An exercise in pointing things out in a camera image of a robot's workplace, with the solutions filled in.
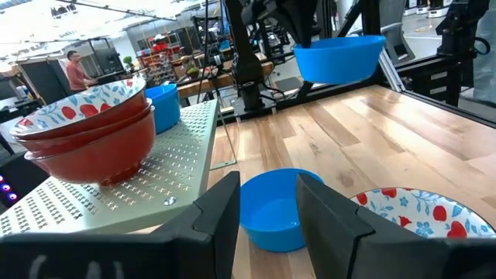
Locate person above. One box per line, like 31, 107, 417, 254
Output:
64, 50, 98, 94

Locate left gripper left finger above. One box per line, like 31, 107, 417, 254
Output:
0, 170, 242, 279

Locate cluttered storage shelf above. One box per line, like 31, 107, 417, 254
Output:
137, 36, 185, 84

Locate green perforated metal rack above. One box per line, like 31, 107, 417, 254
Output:
0, 98, 238, 238

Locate blue plastic bowl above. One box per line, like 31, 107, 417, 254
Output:
292, 34, 388, 85
239, 167, 326, 253
145, 83, 182, 136

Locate floral bowl red outside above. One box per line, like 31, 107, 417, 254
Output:
23, 106, 157, 187
350, 187, 496, 239
9, 76, 148, 141
13, 98, 153, 158

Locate wooden workbench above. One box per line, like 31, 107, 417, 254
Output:
176, 60, 277, 100

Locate grey office chair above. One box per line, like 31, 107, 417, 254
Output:
377, 0, 416, 65

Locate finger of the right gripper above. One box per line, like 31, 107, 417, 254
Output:
277, 0, 311, 48
301, 0, 323, 47

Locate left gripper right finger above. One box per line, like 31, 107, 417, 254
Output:
296, 172, 496, 279

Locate black equipment stand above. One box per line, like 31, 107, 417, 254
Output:
436, 0, 492, 108

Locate black device purple lights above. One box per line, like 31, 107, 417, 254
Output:
0, 149, 51, 212

